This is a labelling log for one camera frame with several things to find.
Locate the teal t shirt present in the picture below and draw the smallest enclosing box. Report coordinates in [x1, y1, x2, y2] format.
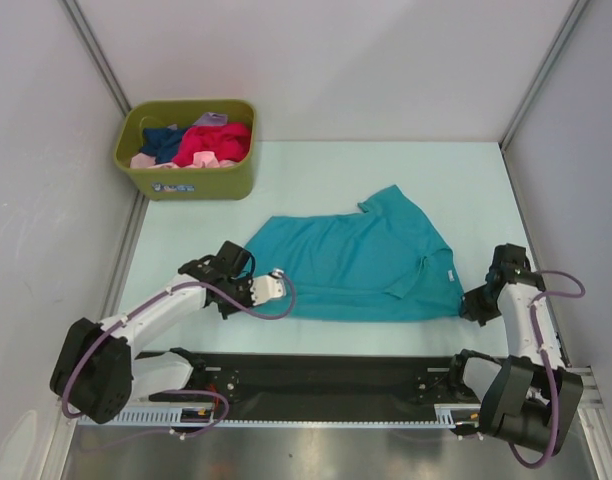
[245, 185, 463, 322]

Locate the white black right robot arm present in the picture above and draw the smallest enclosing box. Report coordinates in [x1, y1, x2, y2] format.
[447, 244, 583, 459]

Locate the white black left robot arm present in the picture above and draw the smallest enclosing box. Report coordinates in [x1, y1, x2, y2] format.
[49, 241, 256, 424]

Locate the olive green plastic tub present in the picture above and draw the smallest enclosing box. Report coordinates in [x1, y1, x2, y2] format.
[114, 99, 257, 200]

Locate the blue Bowl Tub sticker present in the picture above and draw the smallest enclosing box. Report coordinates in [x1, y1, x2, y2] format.
[152, 183, 195, 193]

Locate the light pink t shirt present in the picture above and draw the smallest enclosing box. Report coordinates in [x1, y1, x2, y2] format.
[129, 151, 238, 169]

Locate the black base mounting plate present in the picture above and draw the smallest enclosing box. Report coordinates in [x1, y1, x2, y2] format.
[149, 353, 477, 424]

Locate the magenta t shirt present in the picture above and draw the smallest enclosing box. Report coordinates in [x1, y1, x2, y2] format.
[172, 123, 252, 167]

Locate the navy blue t shirt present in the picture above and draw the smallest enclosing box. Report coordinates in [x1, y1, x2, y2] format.
[139, 127, 187, 165]

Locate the lavender t shirt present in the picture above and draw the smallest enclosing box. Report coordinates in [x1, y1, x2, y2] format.
[193, 112, 229, 127]

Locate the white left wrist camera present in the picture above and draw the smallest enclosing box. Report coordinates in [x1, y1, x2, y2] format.
[250, 269, 287, 306]

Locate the aluminium frame rail front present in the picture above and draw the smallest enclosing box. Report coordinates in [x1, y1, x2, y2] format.
[55, 364, 600, 407]

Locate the light blue slotted cable duct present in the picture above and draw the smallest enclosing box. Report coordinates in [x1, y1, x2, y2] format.
[78, 405, 222, 426]

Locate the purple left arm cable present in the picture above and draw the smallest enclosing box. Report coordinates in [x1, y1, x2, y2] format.
[60, 269, 298, 454]

